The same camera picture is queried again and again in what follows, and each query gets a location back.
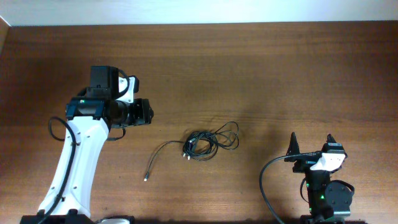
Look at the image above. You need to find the black cable bundle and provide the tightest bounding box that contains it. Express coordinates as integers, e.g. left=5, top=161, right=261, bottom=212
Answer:
left=181, top=121, right=240, bottom=162

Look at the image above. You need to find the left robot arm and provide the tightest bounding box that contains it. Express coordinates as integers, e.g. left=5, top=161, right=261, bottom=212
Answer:
left=21, top=65, right=154, bottom=223

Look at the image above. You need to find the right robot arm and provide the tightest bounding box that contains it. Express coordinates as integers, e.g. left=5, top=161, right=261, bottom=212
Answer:
left=284, top=133, right=354, bottom=223

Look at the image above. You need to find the long black usb cable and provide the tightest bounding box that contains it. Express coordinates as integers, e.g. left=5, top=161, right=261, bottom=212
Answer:
left=143, top=140, right=187, bottom=182

